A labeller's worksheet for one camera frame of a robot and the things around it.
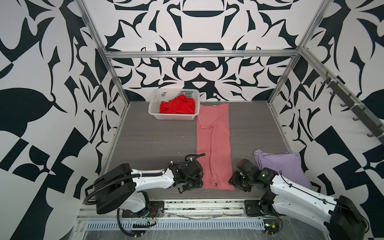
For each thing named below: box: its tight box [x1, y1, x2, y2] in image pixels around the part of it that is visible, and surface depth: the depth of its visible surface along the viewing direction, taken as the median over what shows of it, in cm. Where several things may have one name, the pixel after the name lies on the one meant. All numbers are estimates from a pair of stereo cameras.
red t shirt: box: [159, 94, 196, 114], surface depth 113 cm
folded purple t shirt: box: [253, 149, 311, 190], surface depth 89 cm
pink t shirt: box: [196, 103, 235, 191], surface depth 98 cm
